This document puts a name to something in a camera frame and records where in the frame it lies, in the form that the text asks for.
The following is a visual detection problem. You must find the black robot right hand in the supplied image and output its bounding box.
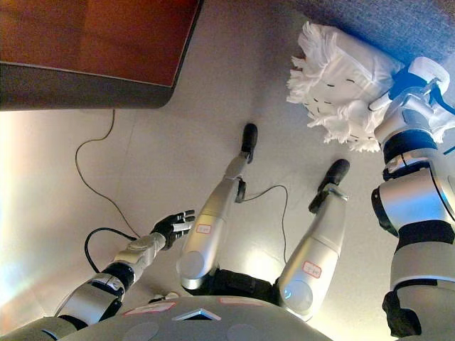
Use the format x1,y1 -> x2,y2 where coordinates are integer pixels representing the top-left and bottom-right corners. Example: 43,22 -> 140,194
369,56 -> 451,111

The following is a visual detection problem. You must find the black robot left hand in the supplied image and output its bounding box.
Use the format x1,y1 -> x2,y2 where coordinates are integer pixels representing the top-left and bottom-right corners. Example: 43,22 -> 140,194
151,209 -> 196,251

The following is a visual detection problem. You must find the white fringed pillow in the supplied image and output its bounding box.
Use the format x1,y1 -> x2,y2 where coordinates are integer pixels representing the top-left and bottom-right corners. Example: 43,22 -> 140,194
286,20 -> 454,153

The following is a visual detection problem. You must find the grey fabric sofa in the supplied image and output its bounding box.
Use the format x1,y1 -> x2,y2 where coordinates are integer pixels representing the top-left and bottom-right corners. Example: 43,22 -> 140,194
294,0 -> 455,86

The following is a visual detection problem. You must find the silver robot left leg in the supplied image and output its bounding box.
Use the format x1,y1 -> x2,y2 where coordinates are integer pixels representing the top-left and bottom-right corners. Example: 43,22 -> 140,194
176,123 -> 259,289

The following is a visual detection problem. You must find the silver robot leg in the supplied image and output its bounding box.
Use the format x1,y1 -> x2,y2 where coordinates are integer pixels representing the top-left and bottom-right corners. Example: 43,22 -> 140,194
277,158 -> 351,323
176,123 -> 259,289

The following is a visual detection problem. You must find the grey robot torso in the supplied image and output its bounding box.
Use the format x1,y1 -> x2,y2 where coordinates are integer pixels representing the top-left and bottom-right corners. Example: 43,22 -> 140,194
53,269 -> 342,341

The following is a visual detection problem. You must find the silver robot right leg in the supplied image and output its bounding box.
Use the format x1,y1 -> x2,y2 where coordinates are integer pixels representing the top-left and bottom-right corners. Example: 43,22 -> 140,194
277,158 -> 351,323

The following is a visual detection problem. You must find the red-brown wooden table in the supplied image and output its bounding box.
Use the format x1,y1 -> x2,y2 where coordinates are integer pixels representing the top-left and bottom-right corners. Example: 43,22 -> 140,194
0,0 -> 205,113

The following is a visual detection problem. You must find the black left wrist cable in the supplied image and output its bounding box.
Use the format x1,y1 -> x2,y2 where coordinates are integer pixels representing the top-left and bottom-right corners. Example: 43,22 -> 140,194
84,227 -> 139,274

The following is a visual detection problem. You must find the thin dark floor cable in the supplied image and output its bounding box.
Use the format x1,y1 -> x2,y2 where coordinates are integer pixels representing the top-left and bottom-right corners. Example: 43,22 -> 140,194
75,108 -> 289,264

